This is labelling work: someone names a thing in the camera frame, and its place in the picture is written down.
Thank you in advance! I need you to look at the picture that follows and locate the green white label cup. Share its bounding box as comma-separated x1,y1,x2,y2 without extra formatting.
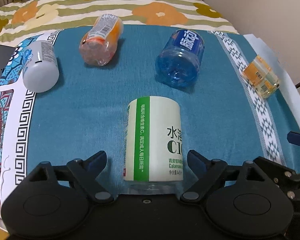
123,96,184,194

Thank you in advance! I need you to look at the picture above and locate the white blue-label cup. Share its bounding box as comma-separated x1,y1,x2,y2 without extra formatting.
22,41,59,93

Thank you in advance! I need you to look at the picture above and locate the blue transparent plastic cup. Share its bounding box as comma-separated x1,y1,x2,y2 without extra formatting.
155,29,205,90

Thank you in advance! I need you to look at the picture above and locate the orange label plastic cup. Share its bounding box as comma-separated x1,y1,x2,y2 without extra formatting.
79,14,123,67

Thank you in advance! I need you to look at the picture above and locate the teal patterned table cloth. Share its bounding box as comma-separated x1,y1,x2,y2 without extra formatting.
0,25,300,208

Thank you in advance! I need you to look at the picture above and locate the floral striped bed quilt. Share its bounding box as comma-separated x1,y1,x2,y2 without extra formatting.
0,0,237,47

